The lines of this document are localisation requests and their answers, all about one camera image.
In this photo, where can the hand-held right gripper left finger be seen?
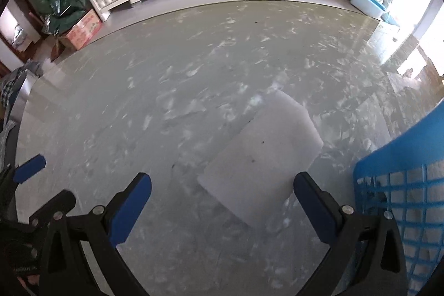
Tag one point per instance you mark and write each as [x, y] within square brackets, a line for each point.
[129, 209]

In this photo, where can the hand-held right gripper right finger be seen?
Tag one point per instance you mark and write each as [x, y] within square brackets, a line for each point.
[314, 204]

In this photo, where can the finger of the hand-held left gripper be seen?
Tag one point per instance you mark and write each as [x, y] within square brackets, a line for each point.
[30, 167]
[57, 202]

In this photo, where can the white towel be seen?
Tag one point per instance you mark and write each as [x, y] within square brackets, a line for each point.
[263, 157]

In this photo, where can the blue plastic laundry basket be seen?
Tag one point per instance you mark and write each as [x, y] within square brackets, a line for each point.
[399, 157]

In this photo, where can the person's left hand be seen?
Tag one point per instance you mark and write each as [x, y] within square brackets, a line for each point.
[29, 279]

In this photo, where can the checkered cloth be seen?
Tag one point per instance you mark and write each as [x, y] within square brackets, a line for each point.
[12, 88]

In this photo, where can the pink cardboard box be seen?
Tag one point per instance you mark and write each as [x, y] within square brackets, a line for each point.
[83, 29]

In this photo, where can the green plastic bag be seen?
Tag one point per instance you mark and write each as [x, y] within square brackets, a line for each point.
[60, 10]

